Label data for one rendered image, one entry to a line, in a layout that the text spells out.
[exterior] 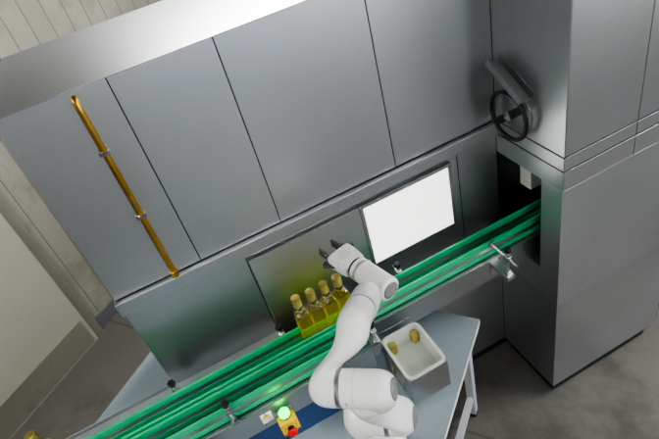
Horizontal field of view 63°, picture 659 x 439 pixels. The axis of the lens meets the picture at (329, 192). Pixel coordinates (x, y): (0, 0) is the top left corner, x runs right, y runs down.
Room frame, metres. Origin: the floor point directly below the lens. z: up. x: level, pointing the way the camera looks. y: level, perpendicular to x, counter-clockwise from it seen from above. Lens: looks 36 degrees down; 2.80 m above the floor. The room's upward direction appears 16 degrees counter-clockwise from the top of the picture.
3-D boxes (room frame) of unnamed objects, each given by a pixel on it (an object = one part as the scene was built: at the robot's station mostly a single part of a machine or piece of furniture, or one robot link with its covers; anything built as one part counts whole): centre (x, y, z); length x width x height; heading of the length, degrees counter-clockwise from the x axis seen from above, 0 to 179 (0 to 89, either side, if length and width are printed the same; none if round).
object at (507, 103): (1.70, -0.75, 1.66); 0.21 x 0.05 x 0.21; 16
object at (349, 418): (0.94, 0.07, 1.14); 0.19 x 0.12 x 0.24; 71
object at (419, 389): (1.30, -0.13, 0.92); 0.27 x 0.17 x 0.15; 16
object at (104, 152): (1.44, 0.61, 1.93); 0.03 x 0.03 x 0.72; 16
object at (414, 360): (1.27, -0.14, 0.97); 0.22 x 0.17 x 0.09; 16
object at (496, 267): (1.51, -0.62, 1.07); 0.17 x 0.05 x 0.23; 16
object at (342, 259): (1.35, 0.00, 1.49); 0.11 x 0.10 x 0.07; 31
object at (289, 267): (1.63, -0.07, 1.32); 0.90 x 0.03 x 0.34; 106
